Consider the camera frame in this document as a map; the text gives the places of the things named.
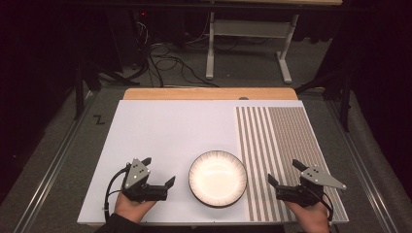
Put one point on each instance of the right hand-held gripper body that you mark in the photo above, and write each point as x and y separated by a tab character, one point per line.
319	178

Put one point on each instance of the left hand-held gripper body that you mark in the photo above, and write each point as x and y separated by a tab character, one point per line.
137	174

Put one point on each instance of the white plate with dark rim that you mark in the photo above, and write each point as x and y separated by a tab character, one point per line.
217	206

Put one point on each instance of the person's left hand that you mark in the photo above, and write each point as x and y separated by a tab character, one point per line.
132	208

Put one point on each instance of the person's right hand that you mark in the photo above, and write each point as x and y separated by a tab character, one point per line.
311	218

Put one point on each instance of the white mat with striped section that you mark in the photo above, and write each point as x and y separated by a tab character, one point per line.
168	136

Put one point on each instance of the person's dark left sleeve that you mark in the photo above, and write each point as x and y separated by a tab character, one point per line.
116	225

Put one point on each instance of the black metal stand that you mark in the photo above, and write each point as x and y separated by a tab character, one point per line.
346	97
79	90

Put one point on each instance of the grey table grommet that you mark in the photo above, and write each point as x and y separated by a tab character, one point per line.
243	98

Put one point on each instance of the aluminium floor rail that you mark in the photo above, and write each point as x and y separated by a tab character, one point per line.
359	165
55	165

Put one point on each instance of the white metal desk frame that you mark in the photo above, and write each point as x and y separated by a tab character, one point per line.
247	28

